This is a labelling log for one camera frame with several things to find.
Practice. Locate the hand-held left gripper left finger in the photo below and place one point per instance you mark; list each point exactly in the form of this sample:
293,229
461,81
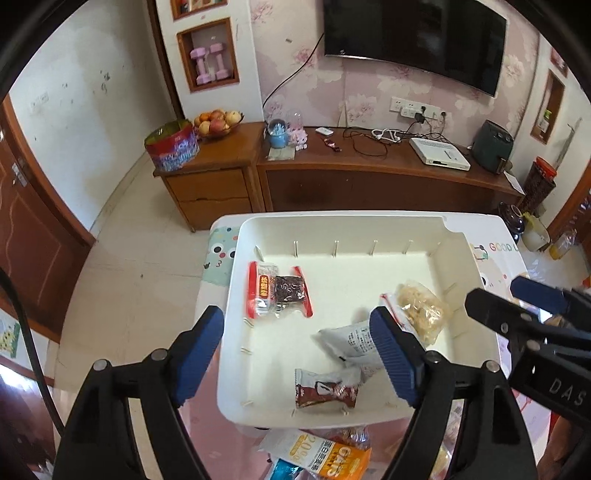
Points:
199,355

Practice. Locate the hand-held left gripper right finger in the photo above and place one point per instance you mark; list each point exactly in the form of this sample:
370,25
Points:
393,364

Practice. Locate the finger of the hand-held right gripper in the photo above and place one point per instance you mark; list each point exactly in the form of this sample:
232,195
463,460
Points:
538,295
494,310

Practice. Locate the grey white snack packet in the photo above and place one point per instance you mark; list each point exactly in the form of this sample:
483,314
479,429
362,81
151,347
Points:
346,340

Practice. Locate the white plastic storage box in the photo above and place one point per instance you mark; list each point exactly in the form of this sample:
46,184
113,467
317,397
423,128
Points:
341,277

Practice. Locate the orange white oat packet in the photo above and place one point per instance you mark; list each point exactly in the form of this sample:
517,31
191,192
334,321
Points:
323,458

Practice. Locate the yellow liquid bottle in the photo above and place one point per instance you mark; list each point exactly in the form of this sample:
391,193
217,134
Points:
562,247

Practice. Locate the rice crisp packet red label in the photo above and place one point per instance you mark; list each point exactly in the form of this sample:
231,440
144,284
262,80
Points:
422,314

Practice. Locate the white jug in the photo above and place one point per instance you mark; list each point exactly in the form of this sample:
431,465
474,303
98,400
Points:
534,235

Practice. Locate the dark round vase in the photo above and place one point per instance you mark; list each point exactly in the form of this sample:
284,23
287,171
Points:
510,221

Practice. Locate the brown white snack packet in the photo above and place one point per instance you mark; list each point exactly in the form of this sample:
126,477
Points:
318,393

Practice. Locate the clear bread packet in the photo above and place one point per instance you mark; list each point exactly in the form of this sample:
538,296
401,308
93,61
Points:
353,436

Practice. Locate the printed cartoon tablecloth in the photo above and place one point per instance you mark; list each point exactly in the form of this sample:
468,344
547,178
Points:
217,272

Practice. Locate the red sesame snack packet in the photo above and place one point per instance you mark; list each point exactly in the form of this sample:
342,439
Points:
262,288

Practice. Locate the dark red patterned canister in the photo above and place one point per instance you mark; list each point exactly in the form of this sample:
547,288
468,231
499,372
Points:
538,187

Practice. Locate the dark nut bar packet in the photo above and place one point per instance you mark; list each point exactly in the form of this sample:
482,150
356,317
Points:
288,290

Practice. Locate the blue snack packet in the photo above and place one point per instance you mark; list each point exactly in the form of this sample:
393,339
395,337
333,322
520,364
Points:
284,472

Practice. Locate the dark green air fryer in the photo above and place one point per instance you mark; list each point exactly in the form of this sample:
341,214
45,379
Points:
491,145

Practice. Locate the wooden side cabinet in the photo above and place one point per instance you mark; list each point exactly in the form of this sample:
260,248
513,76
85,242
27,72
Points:
207,189

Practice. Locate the white set-top box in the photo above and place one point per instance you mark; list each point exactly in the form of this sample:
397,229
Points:
438,153

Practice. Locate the wooden television cabinet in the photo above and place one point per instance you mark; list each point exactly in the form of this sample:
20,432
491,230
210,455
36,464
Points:
369,182

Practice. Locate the brown wooden door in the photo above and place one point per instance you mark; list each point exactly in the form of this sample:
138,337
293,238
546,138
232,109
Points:
32,240

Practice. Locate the red printed tin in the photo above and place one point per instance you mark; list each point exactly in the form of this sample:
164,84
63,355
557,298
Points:
171,146

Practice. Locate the fruit bowl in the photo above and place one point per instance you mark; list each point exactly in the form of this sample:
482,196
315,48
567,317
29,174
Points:
217,124

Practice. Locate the blue cup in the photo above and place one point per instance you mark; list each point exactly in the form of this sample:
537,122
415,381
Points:
277,136

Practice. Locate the pink toy figure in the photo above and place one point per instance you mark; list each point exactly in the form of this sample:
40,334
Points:
299,139

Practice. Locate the white remote control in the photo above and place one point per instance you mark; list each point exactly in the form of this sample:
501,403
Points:
324,131

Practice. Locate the clear snow globe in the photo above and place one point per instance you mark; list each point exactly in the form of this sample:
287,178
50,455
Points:
295,121

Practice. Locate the pink dumbbell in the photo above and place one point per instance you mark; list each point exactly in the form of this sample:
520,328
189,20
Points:
201,64
219,61

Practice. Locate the wooden framed wall niche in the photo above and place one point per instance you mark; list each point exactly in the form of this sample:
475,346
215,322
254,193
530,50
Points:
535,110
184,55

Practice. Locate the wall poster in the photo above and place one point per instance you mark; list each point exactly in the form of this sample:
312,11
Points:
9,337

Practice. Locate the white wall power outlet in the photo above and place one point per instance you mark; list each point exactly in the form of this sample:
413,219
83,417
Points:
411,107

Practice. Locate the black wall television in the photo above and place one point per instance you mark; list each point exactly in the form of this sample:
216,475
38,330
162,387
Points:
415,37

